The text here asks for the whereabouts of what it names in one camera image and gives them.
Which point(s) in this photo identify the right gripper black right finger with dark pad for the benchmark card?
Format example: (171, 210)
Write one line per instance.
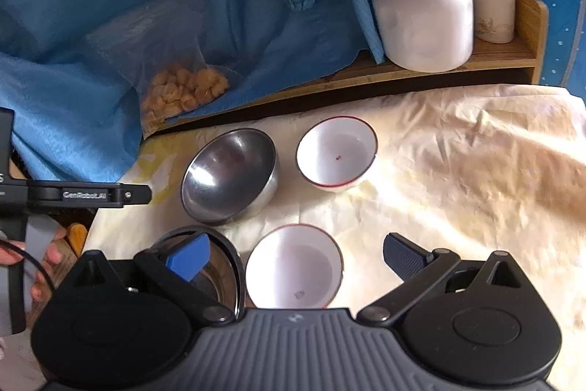
(421, 272)

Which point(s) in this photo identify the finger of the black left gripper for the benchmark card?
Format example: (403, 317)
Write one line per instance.
(135, 195)

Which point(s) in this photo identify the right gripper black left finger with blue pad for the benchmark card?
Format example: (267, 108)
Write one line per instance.
(198, 308)

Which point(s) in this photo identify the deep steel bowl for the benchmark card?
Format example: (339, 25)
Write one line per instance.
(231, 178)

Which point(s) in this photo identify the white bowl red rim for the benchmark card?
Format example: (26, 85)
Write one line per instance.
(337, 153)
(295, 266)

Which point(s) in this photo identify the person's left hand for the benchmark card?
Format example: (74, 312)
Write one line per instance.
(40, 290)

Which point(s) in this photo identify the cream tablecloth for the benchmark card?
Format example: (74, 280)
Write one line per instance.
(473, 169)

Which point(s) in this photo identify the plastic bag of snacks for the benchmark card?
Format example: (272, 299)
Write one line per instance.
(174, 65)

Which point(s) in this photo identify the wooden shelf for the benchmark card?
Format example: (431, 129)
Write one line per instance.
(519, 61)

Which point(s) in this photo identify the blue cloth garment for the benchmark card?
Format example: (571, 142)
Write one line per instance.
(73, 71)

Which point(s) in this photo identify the cream thermos bottle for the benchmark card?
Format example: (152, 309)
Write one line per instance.
(495, 20)

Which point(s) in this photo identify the orange wooden handle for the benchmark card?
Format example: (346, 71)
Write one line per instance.
(77, 234)

